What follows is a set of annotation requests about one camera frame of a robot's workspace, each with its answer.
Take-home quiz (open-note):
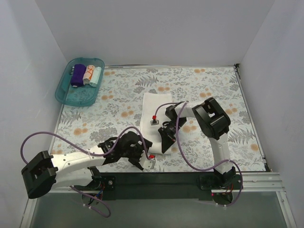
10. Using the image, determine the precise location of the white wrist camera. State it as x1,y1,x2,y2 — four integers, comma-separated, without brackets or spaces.
150,115,159,126
139,155,156,169

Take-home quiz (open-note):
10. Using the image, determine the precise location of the mint rolled towel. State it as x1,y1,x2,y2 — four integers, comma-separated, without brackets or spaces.
89,67,102,87

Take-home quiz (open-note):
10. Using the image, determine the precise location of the teal plastic tray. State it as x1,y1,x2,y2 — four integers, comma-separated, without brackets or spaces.
55,57,105,107

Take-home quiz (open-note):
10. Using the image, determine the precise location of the white towel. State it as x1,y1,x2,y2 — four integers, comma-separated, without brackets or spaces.
140,93,172,154

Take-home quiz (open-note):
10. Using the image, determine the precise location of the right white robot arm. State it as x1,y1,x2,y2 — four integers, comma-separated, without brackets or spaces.
158,97,239,189

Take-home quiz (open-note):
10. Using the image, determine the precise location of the orange patterned rolled towel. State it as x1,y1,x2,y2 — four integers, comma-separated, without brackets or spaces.
83,65,95,85

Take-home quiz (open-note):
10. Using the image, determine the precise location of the purple towel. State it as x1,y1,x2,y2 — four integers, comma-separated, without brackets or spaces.
70,64,86,87

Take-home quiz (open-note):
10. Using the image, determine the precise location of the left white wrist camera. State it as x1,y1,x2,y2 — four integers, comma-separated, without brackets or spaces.
139,155,156,169

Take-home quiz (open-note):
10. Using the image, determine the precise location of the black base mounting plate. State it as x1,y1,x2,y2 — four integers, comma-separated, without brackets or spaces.
75,171,241,205

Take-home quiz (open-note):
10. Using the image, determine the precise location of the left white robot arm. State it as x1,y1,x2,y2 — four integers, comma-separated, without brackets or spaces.
21,131,152,199

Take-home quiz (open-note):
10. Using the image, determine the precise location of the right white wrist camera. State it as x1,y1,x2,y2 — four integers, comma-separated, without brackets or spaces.
150,115,159,126

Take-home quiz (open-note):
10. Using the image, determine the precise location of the floral table mat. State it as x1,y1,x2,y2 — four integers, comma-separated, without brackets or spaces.
51,67,266,171

